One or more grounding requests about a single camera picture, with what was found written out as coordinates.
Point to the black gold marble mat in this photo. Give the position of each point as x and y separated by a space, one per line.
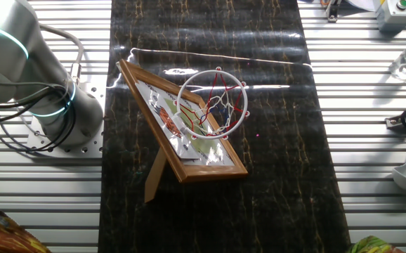
276 175

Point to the grey button control box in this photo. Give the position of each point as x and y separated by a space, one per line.
394 17

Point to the black silver clamp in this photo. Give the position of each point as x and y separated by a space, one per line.
333 12

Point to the black metal camera mount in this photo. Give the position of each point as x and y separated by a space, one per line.
405 119

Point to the white mini basketball hoop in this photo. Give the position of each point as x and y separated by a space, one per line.
181 126

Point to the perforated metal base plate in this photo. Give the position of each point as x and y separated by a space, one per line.
90 147

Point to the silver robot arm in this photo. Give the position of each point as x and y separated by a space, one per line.
6 52

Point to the clear plastic bottle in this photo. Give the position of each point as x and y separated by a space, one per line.
401 66

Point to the yellow green patterned cloth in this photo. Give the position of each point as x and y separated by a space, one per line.
375 246

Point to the toy basketball hoop board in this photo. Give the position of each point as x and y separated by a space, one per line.
210 172

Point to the brown red patterned cloth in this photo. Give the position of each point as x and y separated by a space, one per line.
6 235

